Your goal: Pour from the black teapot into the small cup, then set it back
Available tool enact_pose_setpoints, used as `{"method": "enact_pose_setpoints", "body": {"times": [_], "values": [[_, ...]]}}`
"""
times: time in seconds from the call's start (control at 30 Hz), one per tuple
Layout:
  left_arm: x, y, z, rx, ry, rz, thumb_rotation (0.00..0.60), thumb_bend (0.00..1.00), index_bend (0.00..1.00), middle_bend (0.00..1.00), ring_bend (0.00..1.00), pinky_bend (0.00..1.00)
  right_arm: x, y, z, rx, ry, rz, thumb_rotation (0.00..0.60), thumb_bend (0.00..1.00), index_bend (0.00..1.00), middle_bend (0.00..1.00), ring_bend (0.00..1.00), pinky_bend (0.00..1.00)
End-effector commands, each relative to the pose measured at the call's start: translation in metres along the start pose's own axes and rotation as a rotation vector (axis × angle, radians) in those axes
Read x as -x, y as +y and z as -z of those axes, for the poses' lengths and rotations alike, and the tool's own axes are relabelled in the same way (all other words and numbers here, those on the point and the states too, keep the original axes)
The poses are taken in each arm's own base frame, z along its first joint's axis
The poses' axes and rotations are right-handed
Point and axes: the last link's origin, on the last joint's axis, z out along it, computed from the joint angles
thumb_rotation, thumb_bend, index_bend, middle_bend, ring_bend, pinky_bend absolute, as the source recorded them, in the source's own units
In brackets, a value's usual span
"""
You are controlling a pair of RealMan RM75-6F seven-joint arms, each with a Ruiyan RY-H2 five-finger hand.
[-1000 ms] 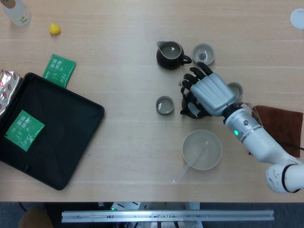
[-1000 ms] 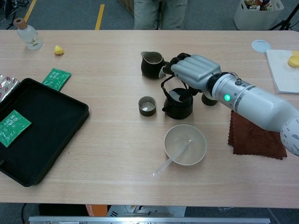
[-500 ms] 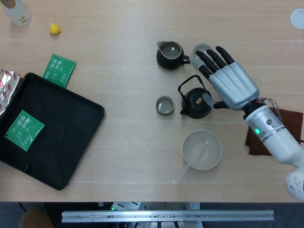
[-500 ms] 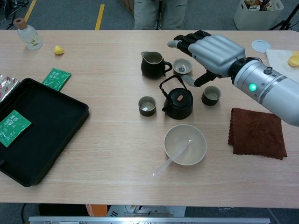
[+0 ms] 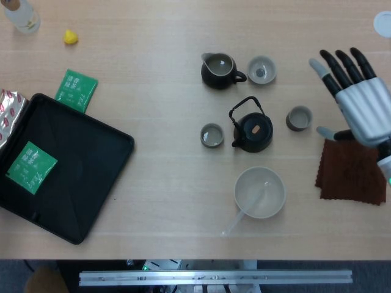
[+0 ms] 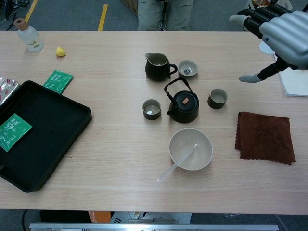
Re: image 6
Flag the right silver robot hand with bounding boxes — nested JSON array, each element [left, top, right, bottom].
[[229, 2, 308, 84]]

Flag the black teapot with loop handle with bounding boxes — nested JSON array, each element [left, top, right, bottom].
[[164, 77, 200, 124]]

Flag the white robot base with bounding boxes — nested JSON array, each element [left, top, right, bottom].
[[109, 211, 193, 224]]

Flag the small cup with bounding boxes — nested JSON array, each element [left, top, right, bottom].
[[178, 59, 199, 78]]

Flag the green tea packet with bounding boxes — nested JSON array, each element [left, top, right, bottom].
[[43, 70, 74, 95], [0, 113, 33, 153]]

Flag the white round lid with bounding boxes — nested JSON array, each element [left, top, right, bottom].
[[259, 41, 275, 55]]

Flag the white flat board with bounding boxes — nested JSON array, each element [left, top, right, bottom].
[[274, 52, 308, 97]]

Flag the white storage bin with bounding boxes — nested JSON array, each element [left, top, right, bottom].
[[240, 0, 293, 31]]

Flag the dark cylindrical teacup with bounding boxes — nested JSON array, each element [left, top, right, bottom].
[[207, 88, 228, 110], [142, 99, 162, 121]]

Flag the brown folded cloth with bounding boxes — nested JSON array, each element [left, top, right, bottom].
[[234, 111, 296, 166]]

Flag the dark ceramic pitcher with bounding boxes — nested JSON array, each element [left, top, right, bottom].
[[144, 52, 178, 82]]

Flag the person legs in grey trousers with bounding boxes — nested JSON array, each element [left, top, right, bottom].
[[137, 0, 193, 31]]

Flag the large beige bowl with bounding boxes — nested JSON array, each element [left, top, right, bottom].
[[168, 128, 214, 171]]

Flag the clear plastic stirrer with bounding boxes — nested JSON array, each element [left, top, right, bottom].
[[155, 143, 200, 182]]

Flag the frosted glass bottle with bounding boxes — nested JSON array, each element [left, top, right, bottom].
[[13, 18, 45, 52]]

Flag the black plastic tray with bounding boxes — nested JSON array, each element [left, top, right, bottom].
[[0, 80, 92, 193]]

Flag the orange object under table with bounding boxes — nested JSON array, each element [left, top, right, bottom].
[[88, 210, 111, 223]]

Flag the black equipment stand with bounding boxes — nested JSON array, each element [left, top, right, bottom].
[[0, 0, 31, 31]]

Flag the silver foil bag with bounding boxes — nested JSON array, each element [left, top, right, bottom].
[[0, 76, 20, 106]]

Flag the aluminium rail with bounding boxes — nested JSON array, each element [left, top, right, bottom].
[[29, 222, 279, 231]]

